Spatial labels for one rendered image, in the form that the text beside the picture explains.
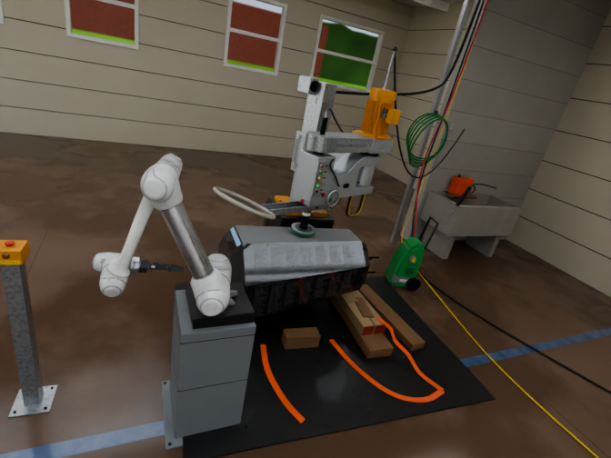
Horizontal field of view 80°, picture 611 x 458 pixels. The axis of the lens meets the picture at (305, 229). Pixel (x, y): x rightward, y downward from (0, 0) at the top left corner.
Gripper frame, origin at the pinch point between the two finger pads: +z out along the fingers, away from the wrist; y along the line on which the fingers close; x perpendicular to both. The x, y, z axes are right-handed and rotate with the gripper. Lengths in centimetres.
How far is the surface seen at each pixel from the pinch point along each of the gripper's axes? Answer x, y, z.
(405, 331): -43, -40, 219
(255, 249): 17, -56, 67
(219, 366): -52, 7, 28
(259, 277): -5, -49, 70
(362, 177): 94, -53, 162
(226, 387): -67, 0, 36
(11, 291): -20, -26, -75
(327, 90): 174, -74, 128
